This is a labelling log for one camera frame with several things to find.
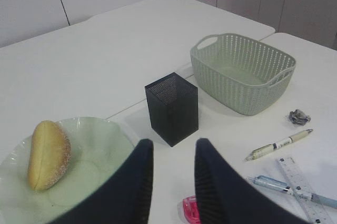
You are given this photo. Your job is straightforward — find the black mesh pen holder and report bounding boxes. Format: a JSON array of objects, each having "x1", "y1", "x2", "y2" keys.
[{"x1": 145, "y1": 73, "x2": 199, "y2": 147}]

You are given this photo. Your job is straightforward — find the green glass wavy plate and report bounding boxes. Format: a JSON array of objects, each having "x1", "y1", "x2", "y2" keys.
[{"x1": 1, "y1": 117, "x2": 134, "y2": 223}]

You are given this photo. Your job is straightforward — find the clear plastic ruler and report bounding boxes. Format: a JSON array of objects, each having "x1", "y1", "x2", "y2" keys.
[{"x1": 276, "y1": 157, "x2": 336, "y2": 223}]

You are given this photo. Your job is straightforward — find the light blue pen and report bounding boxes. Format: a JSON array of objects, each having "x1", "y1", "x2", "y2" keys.
[{"x1": 247, "y1": 175, "x2": 336, "y2": 209}]

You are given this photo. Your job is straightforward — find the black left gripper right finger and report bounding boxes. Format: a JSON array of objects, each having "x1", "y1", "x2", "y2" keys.
[{"x1": 194, "y1": 138, "x2": 305, "y2": 223}]

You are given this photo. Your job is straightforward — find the green plastic woven basket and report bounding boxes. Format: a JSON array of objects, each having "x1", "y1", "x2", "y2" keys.
[{"x1": 190, "y1": 33, "x2": 296, "y2": 116}]

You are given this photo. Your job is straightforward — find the pink pencil sharpener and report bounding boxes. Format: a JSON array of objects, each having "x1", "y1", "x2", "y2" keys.
[{"x1": 182, "y1": 196, "x2": 201, "y2": 224}]

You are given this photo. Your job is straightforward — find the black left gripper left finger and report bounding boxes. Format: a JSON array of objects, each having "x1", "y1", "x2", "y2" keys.
[{"x1": 51, "y1": 139, "x2": 153, "y2": 223}]

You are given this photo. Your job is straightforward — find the small grey paper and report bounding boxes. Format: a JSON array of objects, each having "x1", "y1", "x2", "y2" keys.
[{"x1": 288, "y1": 109, "x2": 311, "y2": 126}]

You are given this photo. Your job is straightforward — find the yellow sugared bread bun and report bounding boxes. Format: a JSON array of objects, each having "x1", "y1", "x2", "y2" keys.
[{"x1": 27, "y1": 120, "x2": 71, "y2": 191}]

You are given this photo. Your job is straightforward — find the cream white pen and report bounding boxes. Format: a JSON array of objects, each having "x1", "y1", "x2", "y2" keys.
[{"x1": 245, "y1": 129, "x2": 313, "y2": 161}]

